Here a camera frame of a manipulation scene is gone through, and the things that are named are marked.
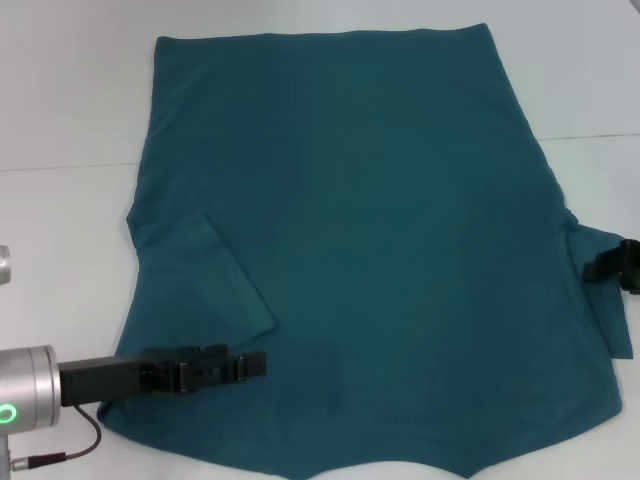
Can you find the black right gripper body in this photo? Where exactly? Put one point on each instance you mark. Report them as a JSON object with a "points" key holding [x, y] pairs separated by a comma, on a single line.
{"points": [[632, 267]]}

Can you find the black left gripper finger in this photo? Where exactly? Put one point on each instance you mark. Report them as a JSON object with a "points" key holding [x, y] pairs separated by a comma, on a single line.
{"points": [[253, 365]]}

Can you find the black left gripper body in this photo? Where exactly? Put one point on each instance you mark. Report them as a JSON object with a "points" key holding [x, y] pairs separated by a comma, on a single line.
{"points": [[120, 377]]}

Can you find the blue-green shirt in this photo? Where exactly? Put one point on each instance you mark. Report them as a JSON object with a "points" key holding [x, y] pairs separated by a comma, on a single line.
{"points": [[375, 200]]}

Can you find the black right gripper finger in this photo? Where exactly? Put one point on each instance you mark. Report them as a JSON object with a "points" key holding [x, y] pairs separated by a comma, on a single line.
{"points": [[602, 265]]}

